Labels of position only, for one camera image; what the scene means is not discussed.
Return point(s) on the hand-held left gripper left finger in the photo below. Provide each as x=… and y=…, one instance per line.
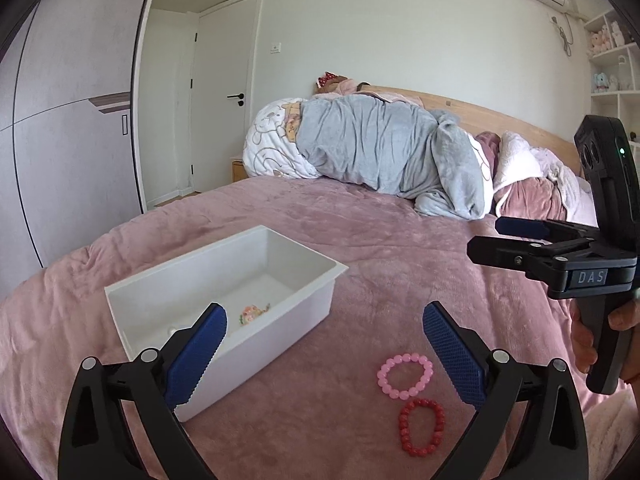
x=195, y=360

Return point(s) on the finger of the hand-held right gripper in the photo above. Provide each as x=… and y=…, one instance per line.
x=522, y=227
x=500, y=252

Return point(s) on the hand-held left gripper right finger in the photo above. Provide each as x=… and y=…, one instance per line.
x=455, y=355

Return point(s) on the white plastic box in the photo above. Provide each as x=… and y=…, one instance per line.
x=300, y=310

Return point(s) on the person's right hand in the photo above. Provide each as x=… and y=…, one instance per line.
x=582, y=340

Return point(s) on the pink and white quilt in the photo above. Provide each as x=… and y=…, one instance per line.
x=525, y=195

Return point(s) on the mauve pillow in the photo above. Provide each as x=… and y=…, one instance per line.
x=487, y=147

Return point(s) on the pink bed blanket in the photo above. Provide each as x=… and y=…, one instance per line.
x=400, y=260

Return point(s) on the blue elephant plush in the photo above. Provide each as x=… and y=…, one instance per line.
x=605, y=82

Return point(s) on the wooden headboard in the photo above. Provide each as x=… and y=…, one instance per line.
x=480, y=112

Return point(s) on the pink plush toys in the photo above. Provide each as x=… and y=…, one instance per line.
x=605, y=40

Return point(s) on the grey quilt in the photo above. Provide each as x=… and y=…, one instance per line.
x=370, y=140

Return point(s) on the wooden nightstand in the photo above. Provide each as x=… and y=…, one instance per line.
x=239, y=170

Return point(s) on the white cartoon print quilt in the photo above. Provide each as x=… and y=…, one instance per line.
x=265, y=145

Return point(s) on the red polka dot bow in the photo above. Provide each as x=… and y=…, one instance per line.
x=330, y=79

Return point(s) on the white door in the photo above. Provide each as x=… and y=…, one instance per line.
x=220, y=60

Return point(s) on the grey wardrobe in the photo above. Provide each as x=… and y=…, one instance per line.
x=75, y=60

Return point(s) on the white wall shelf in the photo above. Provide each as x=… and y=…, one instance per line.
x=625, y=100

